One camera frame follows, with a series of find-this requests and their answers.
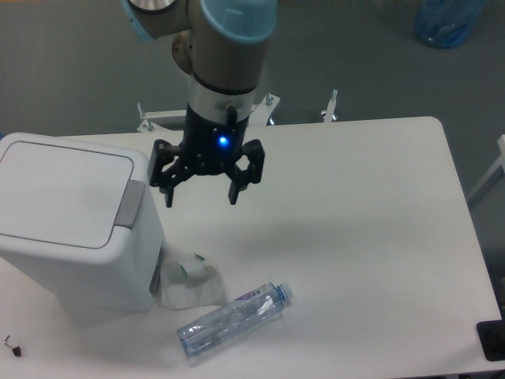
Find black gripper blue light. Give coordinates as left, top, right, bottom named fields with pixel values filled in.
left=148, top=103, right=265, bottom=208

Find white trash can grey button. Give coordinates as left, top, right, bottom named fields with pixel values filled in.
left=1, top=133, right=165, bottom=312

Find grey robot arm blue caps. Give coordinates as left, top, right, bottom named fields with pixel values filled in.
left=122, top=1, right=279, bottom=207

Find crumpled white paper bag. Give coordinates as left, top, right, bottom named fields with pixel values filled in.
left=160, top=253, right=224, bottom=310

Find clear plastic water bottle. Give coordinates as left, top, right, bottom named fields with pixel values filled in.
left=177, top=282, right=293, bottom=358

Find blue plastic bag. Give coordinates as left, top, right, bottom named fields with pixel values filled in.
left=413, top=0, right=486, bottom=49

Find small black metal clip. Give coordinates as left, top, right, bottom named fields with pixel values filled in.
left=3, top=335, right=24, bottom=358

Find black device at table edge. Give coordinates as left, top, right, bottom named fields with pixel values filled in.
left=477, top=320, right=504, bottom=362

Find white frame at right edge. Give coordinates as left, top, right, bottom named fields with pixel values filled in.
left=466, top=135, right=504, bottom=209

